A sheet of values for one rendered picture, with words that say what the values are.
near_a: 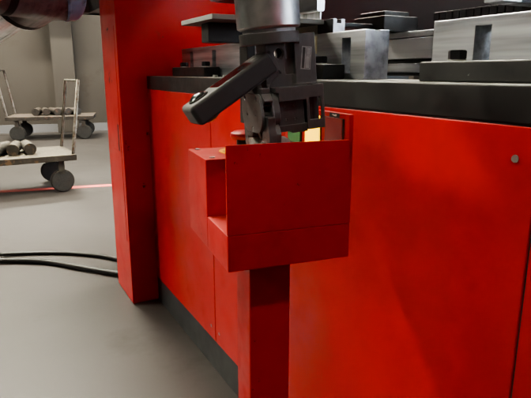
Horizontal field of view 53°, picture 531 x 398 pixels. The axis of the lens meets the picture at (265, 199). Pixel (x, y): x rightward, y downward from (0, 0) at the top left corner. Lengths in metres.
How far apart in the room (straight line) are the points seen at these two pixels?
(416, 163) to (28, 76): 8.15
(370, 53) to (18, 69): 7.89
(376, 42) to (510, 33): 0.32
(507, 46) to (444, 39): 0.12
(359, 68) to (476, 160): 0.43
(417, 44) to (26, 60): 7.74
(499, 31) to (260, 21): 0.38
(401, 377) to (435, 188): 0.32
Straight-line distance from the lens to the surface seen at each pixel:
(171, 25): 2.06
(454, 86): 0.75
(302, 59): 0.65
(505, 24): 0.86
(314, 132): 0.73
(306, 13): 1.30
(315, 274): 1.06
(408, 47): 1.38
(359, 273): 0.94
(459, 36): 0.91
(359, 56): 1.09
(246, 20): 0.62
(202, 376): 1.68
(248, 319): 0.75
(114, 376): 1.73
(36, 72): 8.73
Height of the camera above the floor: 0.89
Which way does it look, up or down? 14 degrees down
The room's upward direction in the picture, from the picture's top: straight up
